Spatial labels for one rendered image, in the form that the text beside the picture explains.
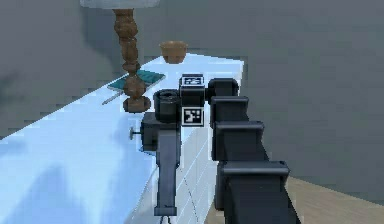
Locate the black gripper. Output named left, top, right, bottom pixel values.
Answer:
left=129, top=88, right=183, bottom=218

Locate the grey thin pen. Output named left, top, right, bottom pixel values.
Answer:
left=101, top=91, right=126, bottom=106

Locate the teal flat card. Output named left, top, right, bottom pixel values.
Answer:
left=107, top=69, right=167, bottom=93

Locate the white chest of drawers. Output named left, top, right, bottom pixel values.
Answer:
left=0, top=53, right=246, bottom=224

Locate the brown wooden table lamp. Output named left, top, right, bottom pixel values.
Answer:
left=79, top=0, right=162, bottom=114

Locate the brown bowl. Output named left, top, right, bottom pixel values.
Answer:
left=159, top=40, right=190, bottom=65

